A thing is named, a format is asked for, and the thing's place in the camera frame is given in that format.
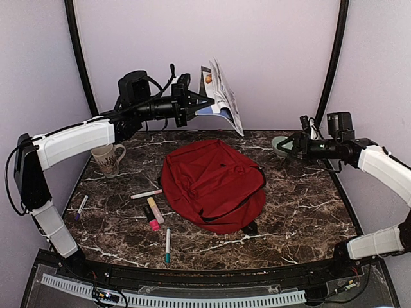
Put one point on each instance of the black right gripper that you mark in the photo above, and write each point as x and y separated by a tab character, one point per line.
304	138

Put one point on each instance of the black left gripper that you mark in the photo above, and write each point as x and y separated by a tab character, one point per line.
181	104

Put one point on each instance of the white blue workbook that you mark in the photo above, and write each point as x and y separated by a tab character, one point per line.
214	84

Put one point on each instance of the red student backpack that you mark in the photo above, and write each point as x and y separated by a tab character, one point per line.
214	186

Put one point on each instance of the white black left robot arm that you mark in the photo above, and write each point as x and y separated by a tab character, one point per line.
34	155

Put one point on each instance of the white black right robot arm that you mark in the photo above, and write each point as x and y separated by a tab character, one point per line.
367	156

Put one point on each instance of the pale green ceramic bowl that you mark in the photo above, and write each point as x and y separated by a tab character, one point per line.
283	146

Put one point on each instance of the white pink-tipped marker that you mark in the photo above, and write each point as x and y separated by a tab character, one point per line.
146	194

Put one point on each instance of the white patterned mug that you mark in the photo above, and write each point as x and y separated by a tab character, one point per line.
108	158

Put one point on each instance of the pastel yellow pink highlighter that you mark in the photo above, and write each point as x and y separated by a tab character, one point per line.
155	210

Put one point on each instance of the black pink highlighter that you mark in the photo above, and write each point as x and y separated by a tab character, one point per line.
151	218

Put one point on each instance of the white teal marker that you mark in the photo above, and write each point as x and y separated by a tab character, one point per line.
168	246

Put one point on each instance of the white purple marker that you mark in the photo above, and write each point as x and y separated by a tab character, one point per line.
81	207

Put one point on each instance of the small circuit board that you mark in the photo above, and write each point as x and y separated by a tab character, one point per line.
101	295

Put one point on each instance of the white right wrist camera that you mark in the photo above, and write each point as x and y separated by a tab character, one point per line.
309	127

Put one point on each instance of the right black frame post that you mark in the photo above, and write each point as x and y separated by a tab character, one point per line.
333	62

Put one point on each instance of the black frame post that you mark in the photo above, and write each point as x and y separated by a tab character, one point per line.
333	62
79	56

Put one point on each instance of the left black frame post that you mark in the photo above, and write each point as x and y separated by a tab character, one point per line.
79	56

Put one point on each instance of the black front rail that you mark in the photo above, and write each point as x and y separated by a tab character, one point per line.
130	275

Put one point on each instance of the white slotted cable duct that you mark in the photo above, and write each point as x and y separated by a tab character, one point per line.
150	296

